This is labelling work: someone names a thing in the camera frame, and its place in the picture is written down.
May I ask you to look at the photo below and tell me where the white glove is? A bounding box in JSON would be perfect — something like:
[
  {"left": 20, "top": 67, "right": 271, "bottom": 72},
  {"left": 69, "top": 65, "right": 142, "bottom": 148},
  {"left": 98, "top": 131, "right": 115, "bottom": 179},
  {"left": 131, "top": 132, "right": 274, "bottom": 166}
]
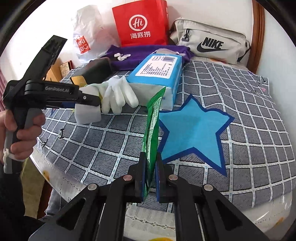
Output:
[{"left": 92, "top": 75, "right": 139, "bottom": 114}]

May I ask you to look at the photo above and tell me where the brown wooden door frame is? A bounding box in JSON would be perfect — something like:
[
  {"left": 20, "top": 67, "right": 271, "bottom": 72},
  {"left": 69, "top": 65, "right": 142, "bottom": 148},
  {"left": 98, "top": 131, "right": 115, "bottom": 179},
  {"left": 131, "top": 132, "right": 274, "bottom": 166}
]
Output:
[{"left": 247, "top": 1, "right": 265, "bottom": 73}]

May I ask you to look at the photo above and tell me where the clear green plastic bag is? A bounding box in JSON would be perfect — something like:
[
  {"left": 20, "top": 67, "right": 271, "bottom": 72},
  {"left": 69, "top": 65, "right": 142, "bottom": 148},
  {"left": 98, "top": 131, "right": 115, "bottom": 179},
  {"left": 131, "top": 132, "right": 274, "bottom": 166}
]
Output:
[{"left": 153, "top": 48, "right": 186, "bottom": 57}]

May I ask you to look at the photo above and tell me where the green wet wipe packet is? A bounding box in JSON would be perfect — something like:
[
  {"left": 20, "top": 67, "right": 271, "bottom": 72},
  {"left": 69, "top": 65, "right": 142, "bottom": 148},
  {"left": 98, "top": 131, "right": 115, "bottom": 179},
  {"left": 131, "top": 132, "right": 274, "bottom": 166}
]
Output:
[{"left": 142, "top": 87, "right": 166, "bottom": 201}]

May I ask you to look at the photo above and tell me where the blue felt star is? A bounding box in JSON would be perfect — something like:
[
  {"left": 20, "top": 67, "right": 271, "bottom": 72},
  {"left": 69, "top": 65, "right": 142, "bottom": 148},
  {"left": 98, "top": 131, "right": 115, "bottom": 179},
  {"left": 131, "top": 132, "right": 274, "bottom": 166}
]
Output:
[{"left": 158, "top": 95, "right": 234, "bottom": 176}]

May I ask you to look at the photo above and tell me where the purple towel tray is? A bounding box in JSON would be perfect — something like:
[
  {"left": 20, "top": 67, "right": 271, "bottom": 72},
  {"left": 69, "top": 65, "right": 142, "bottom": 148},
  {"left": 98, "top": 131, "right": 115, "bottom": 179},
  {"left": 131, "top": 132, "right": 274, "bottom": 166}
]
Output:
[{"left": 104, "top": 45, "right": 194, "bottom": 71}]

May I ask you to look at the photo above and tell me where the white Miniso plastic bag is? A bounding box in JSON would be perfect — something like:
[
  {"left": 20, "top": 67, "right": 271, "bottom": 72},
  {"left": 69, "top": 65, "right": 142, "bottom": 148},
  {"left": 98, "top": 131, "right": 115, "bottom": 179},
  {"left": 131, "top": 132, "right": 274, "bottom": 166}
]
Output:
[{"left": 73, "top": 5, "right": 116, "bottom": 64}]

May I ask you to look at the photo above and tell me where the blue tissue pack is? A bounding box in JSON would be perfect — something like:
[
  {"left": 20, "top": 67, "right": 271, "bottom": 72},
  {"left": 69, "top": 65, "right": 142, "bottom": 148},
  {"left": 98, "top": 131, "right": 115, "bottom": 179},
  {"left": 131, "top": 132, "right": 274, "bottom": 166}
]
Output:
[{"left": 126, "top": 54, "right": 182, "bottom": 110}]

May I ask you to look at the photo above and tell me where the dark green tea box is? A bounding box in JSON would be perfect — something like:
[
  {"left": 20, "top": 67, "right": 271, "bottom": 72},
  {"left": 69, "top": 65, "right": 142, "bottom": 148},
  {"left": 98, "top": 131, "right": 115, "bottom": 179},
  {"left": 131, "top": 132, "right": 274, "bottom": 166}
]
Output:
[{"left": 70, "top": 57, "right": 112, "bottom": 87}]

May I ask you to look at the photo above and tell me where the red Haidilao paper bag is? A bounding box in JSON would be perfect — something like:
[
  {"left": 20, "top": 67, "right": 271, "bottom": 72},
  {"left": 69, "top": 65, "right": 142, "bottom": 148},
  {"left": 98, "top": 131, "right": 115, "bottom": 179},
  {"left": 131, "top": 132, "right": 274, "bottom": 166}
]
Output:
[{"left": 112, "top": 0, "right": 169, "bottom": 47}]

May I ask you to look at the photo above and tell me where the white tissue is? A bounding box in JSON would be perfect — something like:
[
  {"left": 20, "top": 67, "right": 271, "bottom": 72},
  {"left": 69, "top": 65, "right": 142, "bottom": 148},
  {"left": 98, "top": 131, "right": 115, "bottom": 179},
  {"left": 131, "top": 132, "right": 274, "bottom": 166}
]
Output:
[{"left": 114, "top": 53, "right": 131, "bottom": 61}]

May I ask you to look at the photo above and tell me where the brown framed picture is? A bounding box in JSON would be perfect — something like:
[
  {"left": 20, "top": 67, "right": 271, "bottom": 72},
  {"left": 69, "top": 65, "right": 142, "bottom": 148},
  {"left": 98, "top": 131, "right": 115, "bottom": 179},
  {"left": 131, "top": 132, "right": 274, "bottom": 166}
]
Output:
[{"left": 59, "top": 60, "right": 72, "bottom": 78}]

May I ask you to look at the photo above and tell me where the grey Nike waist bag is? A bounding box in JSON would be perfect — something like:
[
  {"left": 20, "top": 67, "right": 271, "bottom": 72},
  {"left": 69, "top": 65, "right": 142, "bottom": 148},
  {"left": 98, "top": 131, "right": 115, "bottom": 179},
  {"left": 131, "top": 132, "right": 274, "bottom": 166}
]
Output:
[{"left": 170, "top": 18, "right": 251, "bottom": 64}]

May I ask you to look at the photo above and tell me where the grey checkered cloth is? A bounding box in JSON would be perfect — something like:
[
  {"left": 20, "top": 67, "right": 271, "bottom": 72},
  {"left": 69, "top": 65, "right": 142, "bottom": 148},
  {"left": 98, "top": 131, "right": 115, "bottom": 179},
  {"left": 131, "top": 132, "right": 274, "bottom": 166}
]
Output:
[{"left": 36, "top": 60, "right": 296, "bottom": 214}]

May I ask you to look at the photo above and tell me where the white sponge block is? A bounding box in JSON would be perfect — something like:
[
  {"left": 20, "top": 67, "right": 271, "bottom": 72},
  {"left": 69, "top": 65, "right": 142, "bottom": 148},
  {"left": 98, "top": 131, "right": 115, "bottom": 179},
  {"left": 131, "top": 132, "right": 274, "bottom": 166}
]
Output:
[{"left": 74, "top": 85, "right": 101, "bottom": 125}]

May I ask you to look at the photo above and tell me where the person's left hand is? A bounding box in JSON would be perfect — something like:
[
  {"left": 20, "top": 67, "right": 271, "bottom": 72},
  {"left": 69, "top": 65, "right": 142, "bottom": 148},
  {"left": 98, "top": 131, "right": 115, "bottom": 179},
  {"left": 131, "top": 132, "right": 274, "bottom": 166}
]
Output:
[{"left": 1, "top": 110, "right": 46, "bottom": 165}]

